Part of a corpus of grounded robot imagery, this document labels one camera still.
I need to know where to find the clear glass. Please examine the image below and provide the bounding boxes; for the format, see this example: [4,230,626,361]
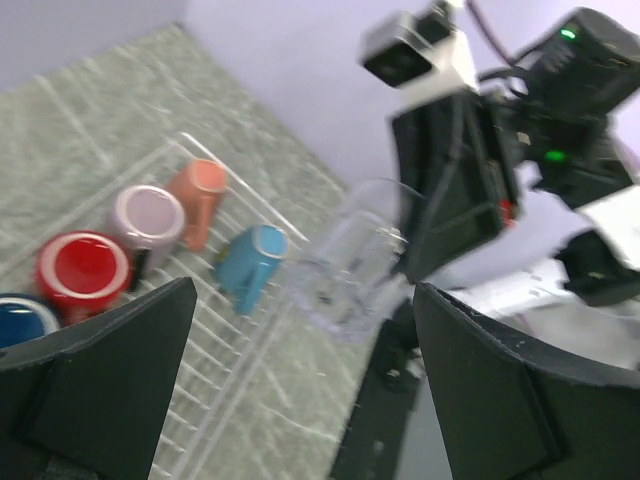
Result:
[287,179,423,342]

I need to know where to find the mauve mug black handle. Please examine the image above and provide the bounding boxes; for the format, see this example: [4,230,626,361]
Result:
[105,184,186,276]

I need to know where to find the black base beam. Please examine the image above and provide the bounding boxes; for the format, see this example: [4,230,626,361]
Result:
[328,300,423,480]

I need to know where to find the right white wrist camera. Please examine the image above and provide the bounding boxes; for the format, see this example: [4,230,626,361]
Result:
[359,1,479,108]

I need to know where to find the white wire dish rack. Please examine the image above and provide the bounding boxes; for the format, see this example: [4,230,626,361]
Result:
[0,130,311,480]

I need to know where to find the dark blue mug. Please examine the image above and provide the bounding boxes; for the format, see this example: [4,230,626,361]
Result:
[1,293,60,349]

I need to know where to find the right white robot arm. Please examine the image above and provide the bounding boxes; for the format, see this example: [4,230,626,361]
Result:
[392,7,639,368]

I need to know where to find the light blue white mug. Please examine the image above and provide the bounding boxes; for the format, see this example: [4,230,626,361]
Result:
[213,224,289,315]

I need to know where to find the red mug black handle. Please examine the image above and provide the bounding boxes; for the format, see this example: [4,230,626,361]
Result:
[34,230,132,326]

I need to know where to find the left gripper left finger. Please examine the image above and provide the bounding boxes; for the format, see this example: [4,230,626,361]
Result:
[1,277,197,479]

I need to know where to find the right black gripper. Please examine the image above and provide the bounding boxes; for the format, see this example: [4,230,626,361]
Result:
[390,92,519,284]

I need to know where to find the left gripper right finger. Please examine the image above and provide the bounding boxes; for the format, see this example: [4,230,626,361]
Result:
[413,283,639,479]

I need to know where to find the pink floral mug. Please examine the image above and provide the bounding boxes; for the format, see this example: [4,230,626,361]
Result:
[166,158,228,251]

